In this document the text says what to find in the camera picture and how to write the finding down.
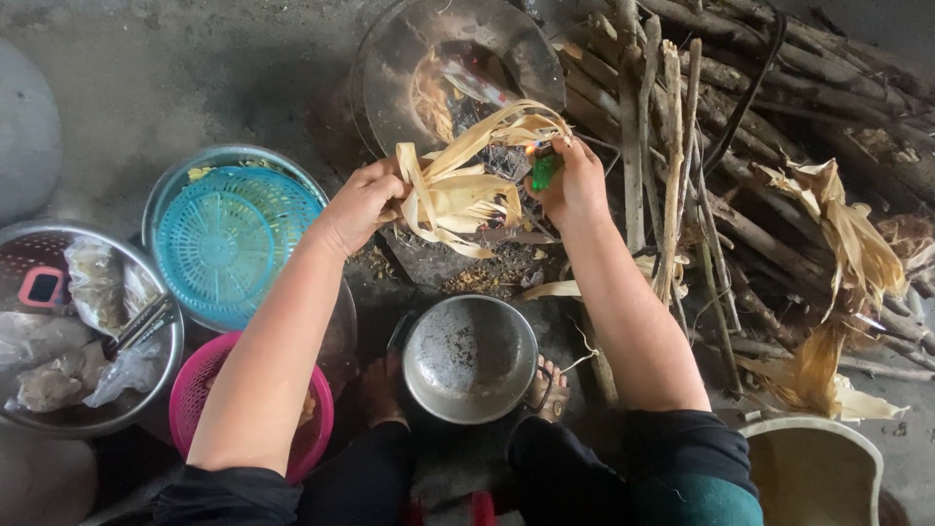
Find person's right hand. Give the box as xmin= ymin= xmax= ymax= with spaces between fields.
xmin=524 ymin=136 xmax=612 ymax=233

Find person's left hand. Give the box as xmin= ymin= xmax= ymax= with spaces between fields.
xmin=319 ymin=155 xmax=414 ymax=257

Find bundle of dry corn husks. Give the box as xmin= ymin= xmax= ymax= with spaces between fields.
xmin=394 ymin=99 xmax=574 ymax=260

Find green lighter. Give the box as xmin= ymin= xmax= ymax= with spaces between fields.
xmin=530 ymin=142 xmax=560 ymax=193

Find blue plastic colander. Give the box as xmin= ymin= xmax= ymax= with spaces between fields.
xmin=155 ymin=166 xmax=324 ymax=331

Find small metal cooking pot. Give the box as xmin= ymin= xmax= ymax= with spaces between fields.
xmin=387 ymin=294 xmax=555 ymax=426

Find person's left foot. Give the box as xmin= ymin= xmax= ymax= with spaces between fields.
xmin=358 ymin=352 xmax=410 ymax=431

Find person's foot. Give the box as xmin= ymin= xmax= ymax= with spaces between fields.
xmin=527 ymin=355 xmax=572 ymax=425
xmin=358 ymin=352 xmax=410 ymax=431

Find metal basin with blue rim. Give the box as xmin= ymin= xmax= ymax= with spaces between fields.
xmin=142 ymin=144 xmax=331 ymax=335

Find person's right foot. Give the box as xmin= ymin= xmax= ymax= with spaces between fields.
xmin=527 ymin=355 xmax=572 ymax=425

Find pink plastic basket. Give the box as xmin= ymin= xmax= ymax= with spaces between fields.
xmin=168 ymin=331 xmax=336 ymax=485

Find metal tongs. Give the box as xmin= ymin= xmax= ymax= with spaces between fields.
xmin=106 ymin=294 xmax=176 ymax=359

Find clear plastic food bag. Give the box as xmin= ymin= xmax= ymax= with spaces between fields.
xmin=63 ymin=235 xmax=129 ymax=337

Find red plastic stool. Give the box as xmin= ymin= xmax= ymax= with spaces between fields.
xmin=398 ymin=491 xmax=512 ymax=526

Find person's legs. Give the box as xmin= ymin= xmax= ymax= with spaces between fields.
xmin=95 ymin=409 xmax=765 ymax=526

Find heap of firewood sticks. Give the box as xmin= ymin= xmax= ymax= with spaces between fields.
xmin=555 ymin=0 xmax=935 ymax=410

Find grey round container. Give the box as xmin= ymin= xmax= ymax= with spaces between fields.
xmin=0 ymin=38 xmax=64 ymax=224

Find large steel bowl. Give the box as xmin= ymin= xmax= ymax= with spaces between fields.
xmin=0 ymin=220 xmax=185 ymax=439

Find dry corn husks on firewood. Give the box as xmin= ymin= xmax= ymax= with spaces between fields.
xmin=738 ymin=157 xmax=914 ymax=423

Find cream plastic bucket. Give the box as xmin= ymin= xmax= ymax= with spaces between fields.
xmin=739 ymin=416 xmax=885 ymax=526

